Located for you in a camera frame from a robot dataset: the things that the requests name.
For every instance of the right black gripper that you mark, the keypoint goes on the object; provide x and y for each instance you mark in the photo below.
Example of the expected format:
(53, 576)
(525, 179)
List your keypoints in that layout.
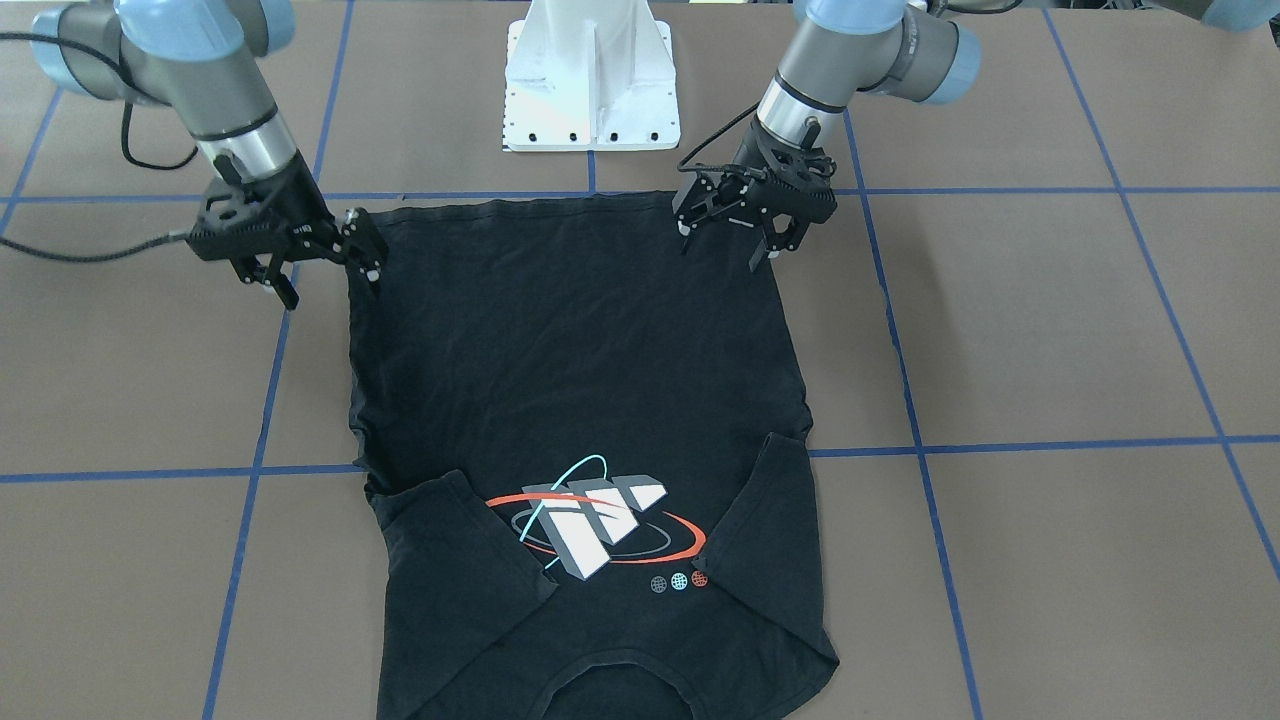
(296, 196)

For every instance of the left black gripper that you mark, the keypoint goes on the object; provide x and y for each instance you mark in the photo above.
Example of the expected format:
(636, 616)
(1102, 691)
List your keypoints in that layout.
(752, 159)

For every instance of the black graphic t-shirt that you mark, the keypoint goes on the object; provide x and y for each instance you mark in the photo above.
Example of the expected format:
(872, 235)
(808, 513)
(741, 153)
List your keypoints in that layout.
(584, 444)

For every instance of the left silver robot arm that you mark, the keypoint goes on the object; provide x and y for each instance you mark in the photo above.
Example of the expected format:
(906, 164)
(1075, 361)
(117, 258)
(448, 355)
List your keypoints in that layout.
(844, 48)

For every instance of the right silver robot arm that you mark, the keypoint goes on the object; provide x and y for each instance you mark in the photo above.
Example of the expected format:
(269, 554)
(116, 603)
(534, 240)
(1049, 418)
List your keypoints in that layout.
(199, 58)

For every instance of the brown paper table cover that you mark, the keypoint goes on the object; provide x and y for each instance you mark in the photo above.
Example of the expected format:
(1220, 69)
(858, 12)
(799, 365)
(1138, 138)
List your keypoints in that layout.
(1040, 342)

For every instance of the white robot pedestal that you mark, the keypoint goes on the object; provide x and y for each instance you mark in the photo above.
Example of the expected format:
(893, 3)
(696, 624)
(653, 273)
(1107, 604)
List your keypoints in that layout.
(590, 76)

